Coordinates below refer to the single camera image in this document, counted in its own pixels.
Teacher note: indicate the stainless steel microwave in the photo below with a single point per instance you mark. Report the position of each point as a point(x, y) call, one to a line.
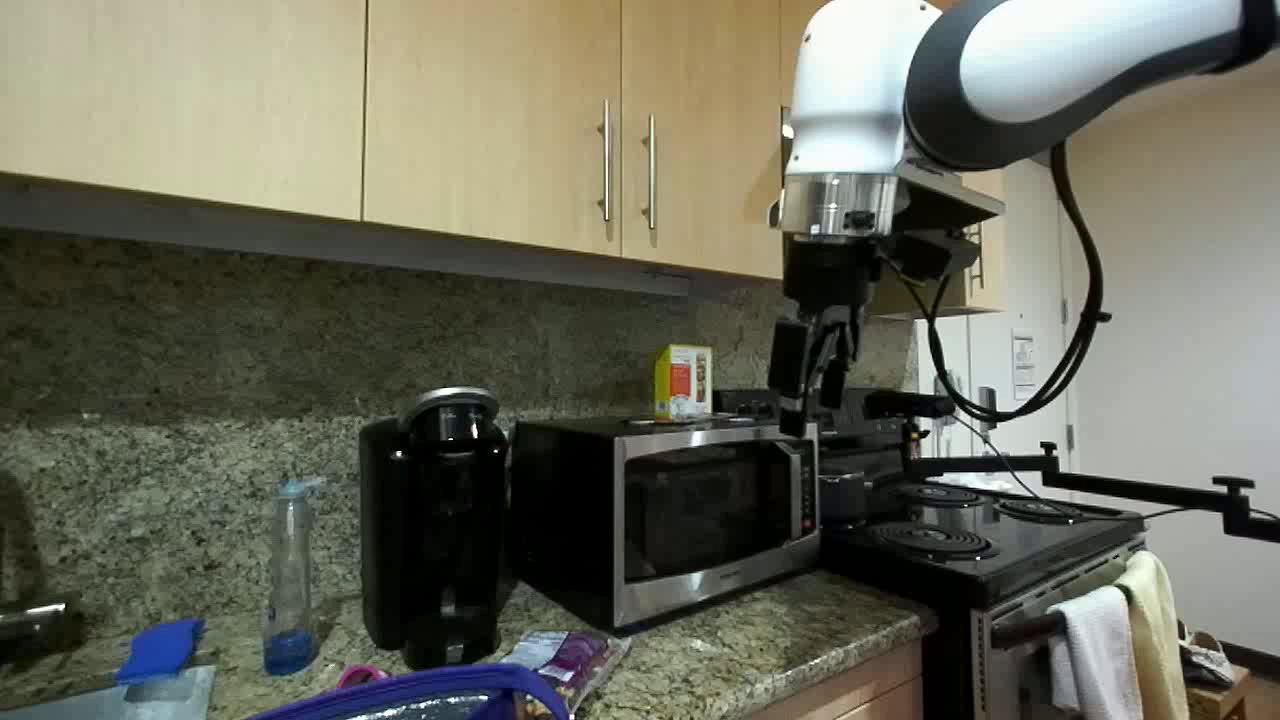
point(667, 512)

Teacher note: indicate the wooden upper cabinets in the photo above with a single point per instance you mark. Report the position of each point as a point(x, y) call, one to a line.
point(707, 135)

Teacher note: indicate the clear plastic water bottle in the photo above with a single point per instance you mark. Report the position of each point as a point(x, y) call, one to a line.
point(288, 572)

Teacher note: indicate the small yellow box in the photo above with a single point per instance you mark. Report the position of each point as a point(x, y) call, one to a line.
point(683, 382)

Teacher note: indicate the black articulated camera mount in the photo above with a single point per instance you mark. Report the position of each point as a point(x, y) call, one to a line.
point(1122, 482)

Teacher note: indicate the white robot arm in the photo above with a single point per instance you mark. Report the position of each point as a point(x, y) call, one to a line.
point(866, 82)

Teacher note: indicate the blue plastic bag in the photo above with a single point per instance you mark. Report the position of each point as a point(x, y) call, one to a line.
point(441, 691)

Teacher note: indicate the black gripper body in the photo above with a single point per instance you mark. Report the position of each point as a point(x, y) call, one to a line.
point(829, 272)

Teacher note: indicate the black stereo camera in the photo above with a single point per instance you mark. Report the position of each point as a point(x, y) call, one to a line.
point(906, 401)

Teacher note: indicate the small pink object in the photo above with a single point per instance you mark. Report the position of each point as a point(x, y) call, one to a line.
point(356, 677)

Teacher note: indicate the clear plastic container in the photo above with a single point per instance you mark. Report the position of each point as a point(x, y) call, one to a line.
point(120, 702)

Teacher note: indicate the black electric stove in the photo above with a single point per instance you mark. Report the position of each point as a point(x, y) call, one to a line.
point(981, 562)

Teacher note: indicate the wide wooden cabinet door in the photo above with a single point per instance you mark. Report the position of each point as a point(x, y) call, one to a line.
point(172, 94)

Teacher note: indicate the white hanging towel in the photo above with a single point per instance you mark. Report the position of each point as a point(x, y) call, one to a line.
point(1099, 652)

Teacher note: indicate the yellow hanging towel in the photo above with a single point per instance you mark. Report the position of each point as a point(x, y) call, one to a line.
point(1157, 625)

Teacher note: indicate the blue sponge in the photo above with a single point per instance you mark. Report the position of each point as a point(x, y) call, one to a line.
point(162, 649)

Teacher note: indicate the purple snack packet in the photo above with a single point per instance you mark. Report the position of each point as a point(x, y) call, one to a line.
point(578, 660)

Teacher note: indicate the small wooden stool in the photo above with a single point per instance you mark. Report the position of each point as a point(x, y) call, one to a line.
point(1217, 685)

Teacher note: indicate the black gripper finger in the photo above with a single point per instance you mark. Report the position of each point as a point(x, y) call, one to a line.
point(784, 360)
point(833, 375)

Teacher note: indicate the black coffee maker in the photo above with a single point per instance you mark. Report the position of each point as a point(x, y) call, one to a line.
point(434, 535)

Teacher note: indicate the wooden counter base cabinet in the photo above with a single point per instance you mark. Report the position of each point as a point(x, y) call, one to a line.
point(855, 685)

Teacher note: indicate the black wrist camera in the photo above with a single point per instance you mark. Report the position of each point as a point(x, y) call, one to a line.
point(932, 248)

